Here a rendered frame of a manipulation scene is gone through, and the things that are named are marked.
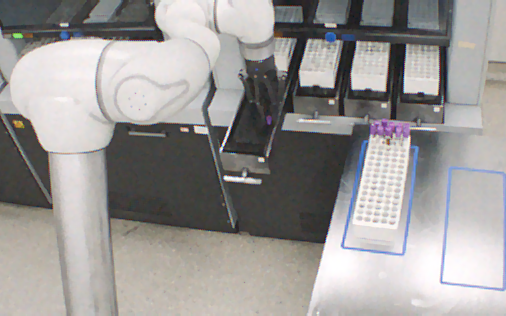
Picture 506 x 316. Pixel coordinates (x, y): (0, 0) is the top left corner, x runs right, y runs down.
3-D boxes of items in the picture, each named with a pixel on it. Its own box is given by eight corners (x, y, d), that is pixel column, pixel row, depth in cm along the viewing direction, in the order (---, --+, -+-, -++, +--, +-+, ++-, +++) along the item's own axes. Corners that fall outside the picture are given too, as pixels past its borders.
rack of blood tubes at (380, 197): (371, 148, 150) (371, 130, 146) (409, 152, 147) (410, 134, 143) (352, 240, 131) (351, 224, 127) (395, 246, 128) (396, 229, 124)
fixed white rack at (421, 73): (407, 37, 185) (407, 22, 180) (437, 39, 182) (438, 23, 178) (403, 96, 165) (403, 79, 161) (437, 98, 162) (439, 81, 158)
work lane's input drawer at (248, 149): (274, 31, 209) (271, 10, 202) (312, 32, 205) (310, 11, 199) (218, 182, 161) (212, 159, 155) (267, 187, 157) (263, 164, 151)
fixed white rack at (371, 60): (361, 35, 189) (360, 19, 184) (391, 36, 186) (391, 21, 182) (351, 92, 169) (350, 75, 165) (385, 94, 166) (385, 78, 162)
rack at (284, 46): (275, 21, 201) (273, 6, 197) (303, 21, 198) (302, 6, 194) (255, 73, 182) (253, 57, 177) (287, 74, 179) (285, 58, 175)
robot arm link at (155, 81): (209, 28, 94) (134, 30, 97) (167, 57, 78) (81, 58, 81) (214, 104, 99) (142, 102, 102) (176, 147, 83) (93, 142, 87)
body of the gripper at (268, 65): (277, 44, 149) (282, 72, 156) (246, 43, 151) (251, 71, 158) (271, 61, 144) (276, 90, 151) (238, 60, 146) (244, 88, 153)
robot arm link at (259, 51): (242, 23, 148) (245, 42, 152) (233, 44, 142) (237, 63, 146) (277, 24, 146) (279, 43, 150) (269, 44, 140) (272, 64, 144)
